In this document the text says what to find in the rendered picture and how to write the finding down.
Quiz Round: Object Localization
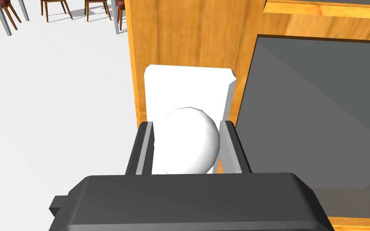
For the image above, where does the wooden door with glass panel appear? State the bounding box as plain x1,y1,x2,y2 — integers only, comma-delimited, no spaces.
124,0,370,231

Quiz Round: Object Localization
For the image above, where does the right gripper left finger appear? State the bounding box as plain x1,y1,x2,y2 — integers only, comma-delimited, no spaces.
125,121,155,176

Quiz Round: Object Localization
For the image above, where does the grey legged table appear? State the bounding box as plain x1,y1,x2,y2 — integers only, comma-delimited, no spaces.
0,0,30,36

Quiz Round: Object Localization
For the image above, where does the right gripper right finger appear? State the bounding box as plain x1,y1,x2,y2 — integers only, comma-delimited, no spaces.
212,120,253,174

